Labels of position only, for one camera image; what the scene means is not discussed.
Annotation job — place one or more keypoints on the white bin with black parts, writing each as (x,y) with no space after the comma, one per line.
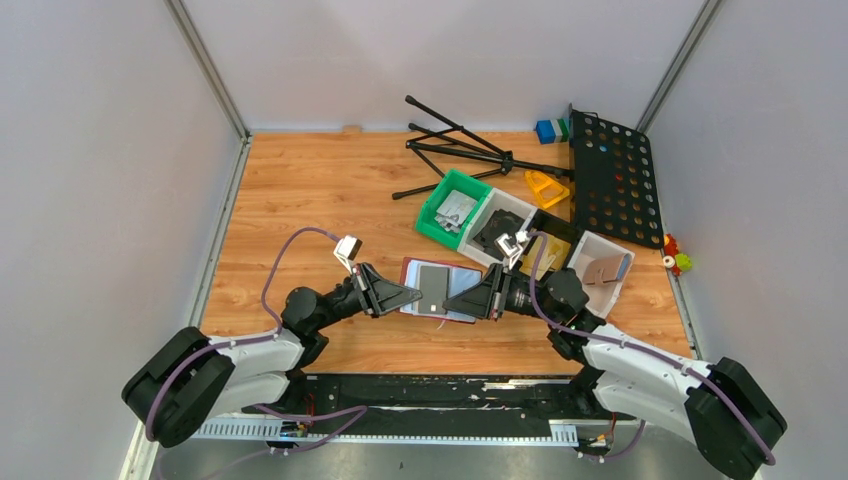
(495,199)

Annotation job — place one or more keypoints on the green toy block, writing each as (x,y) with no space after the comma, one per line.
(565,128)

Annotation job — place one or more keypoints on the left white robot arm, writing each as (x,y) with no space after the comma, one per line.
(195,377)

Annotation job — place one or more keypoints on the red leather card holder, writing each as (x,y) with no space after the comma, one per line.
(461,278)

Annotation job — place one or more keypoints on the black parts in bin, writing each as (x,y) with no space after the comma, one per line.
(501,221)

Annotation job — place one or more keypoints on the yellow plastic triangle piece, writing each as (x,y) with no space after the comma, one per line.
(547,191)

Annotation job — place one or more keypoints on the black plastic bin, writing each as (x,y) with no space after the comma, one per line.
(562,237)

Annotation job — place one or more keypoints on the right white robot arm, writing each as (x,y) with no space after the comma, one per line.
(718,407)

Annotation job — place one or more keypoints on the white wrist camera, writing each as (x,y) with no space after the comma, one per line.
(512,247)
(346,251)

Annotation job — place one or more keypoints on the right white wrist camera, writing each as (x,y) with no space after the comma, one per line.
(512,247)

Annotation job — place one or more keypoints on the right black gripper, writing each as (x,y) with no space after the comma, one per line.
(486,299)

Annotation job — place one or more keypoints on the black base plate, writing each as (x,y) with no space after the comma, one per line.
(444,405)

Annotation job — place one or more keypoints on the grey metal parts in bin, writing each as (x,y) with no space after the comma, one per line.
(453,212)

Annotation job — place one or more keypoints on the green plastic bin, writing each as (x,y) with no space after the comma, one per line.
(453,180)

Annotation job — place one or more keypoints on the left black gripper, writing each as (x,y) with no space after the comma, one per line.
(379,295)

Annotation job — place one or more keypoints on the brown leather card pouch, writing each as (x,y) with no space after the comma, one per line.
(607,270)

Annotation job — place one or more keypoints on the blue toy block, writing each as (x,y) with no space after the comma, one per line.
(549,131)

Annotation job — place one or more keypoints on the black perforated metal panel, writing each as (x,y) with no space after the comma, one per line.
(615,183)

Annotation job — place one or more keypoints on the colourful small toy pile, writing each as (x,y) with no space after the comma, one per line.
(674,259)

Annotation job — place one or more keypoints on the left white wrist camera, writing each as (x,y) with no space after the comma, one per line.
(346,251)

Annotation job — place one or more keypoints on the black folding tripod stand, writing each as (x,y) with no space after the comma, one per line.
(457,141)

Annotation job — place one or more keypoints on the white bin at end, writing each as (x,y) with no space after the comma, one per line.
(602,298)

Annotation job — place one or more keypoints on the grey card in holder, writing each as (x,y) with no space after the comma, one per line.
(433,283)

